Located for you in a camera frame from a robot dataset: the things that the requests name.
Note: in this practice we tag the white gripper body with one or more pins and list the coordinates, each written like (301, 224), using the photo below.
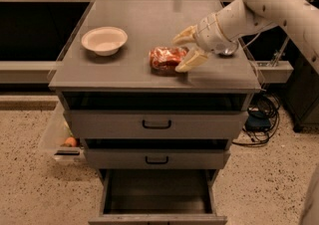
(209, 35)

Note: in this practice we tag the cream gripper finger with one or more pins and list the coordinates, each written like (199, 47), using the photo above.
(195, 57)
(185, 37)

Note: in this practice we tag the red coke can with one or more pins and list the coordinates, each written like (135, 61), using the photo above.
(164, 60)

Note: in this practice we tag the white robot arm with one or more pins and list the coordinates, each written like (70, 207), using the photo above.
(297, 18)

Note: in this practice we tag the blue pepsi can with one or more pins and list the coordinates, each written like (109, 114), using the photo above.
(230, 49)

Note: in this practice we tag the grey drawer cabinet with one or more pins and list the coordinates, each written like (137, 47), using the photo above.
(125, 81)

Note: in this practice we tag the grey top drawer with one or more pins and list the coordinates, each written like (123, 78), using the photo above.
(156, 125)

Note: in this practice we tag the grey middle drawer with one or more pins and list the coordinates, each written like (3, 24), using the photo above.
(157, 158)

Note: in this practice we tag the grey open bottom drawer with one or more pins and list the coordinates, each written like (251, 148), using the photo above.
(157, 197)

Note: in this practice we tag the white paper bowl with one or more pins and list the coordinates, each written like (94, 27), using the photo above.
(104, 41)

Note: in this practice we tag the blue box on floor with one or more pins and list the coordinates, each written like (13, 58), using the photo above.
(257, 124)

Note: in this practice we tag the dark grey cabinet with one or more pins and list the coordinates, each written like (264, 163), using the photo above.
(302, 95)

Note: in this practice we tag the metal diagonal pole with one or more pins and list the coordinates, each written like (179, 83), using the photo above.
(278, 54)

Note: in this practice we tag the orange fruit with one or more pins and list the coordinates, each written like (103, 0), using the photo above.
(70, 142)

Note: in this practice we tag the clear plastic storage bin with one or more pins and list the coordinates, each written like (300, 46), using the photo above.
(53, 139)

